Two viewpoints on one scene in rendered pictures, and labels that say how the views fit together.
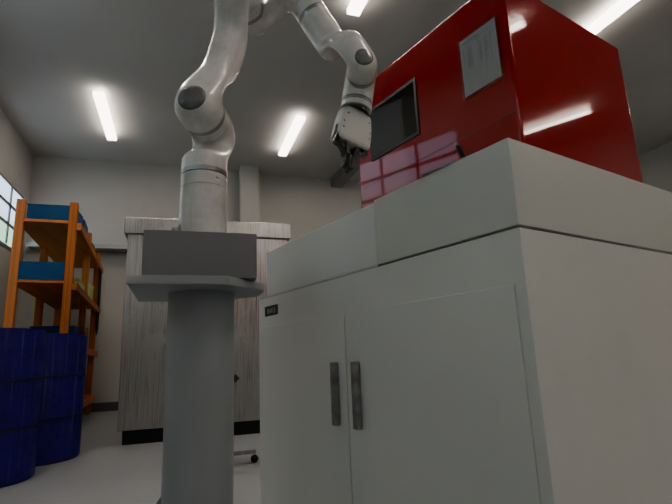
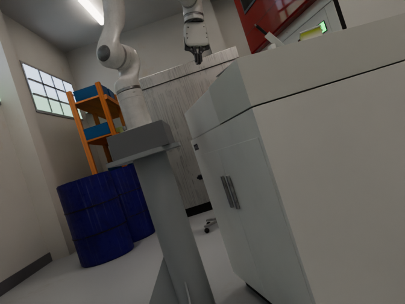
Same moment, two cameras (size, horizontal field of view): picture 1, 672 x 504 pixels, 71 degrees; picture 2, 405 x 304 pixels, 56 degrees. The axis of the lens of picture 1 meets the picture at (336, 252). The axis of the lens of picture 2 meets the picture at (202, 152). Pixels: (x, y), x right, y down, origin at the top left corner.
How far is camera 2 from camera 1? 64 cm
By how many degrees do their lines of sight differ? 24
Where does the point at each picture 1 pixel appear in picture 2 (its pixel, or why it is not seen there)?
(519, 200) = (249, 92)
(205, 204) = (132, 110)
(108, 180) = not seen: hidden behind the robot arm
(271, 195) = (226, 16)
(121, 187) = not seen: hidden behind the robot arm
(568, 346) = (297, 158)
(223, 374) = (170, 195)
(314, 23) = not seen: outside the picture
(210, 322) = (155, 171)
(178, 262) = (128, 148)
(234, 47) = (116, 7)
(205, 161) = (124, 85)
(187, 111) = (104, 62)
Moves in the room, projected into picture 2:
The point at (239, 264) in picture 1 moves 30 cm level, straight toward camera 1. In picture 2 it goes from (157, 139) to (135, 140)
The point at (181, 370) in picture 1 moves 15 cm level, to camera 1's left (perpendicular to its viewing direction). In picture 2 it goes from (150, 198) to (122, 206)
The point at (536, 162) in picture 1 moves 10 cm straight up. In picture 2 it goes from (260, 62) to (249, 29)
